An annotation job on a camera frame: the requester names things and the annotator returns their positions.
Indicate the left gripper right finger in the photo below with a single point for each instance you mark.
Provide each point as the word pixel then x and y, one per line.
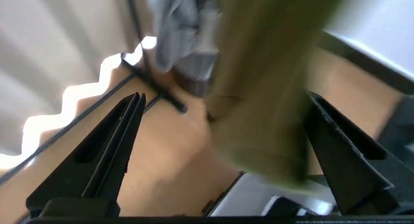
pixel 349 185

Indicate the pale grey shorts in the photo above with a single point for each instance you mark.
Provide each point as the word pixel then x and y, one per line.
pixel 174 29

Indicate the green printed shirt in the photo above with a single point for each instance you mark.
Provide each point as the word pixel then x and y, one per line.
pixel 258 88

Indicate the beige curtain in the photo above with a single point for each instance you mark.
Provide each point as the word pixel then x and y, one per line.
pixel 48 39

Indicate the black clothes rack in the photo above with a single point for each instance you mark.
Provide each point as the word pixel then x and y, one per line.
pixel 174 104

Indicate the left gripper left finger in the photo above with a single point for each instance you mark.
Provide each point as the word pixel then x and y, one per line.
pixel 106 180

